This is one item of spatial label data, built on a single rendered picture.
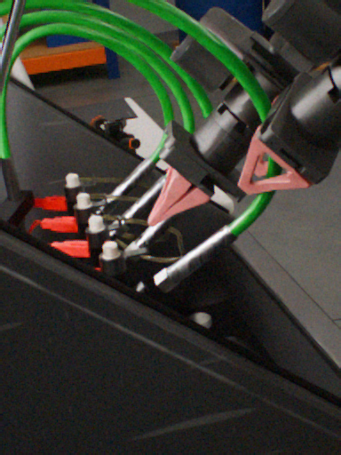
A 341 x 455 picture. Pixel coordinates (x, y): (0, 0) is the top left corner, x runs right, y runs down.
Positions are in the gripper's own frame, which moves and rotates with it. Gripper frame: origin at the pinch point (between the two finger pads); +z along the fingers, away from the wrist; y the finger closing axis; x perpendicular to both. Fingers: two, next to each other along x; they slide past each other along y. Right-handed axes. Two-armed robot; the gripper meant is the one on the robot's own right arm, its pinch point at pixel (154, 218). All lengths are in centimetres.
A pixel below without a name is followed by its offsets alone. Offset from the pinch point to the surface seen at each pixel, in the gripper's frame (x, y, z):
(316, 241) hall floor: -220, -116, 43
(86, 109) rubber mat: -99, 1, 23
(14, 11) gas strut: 34.0, 24.4, -16.8
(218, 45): 11.4, 9.0, -20.1
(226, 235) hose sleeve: 11.4, -3.3, -6.7
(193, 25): 11.1, 11.9, -20.0
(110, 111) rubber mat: -96, -3, 19
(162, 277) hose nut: 10.4, -1.8, 1.1
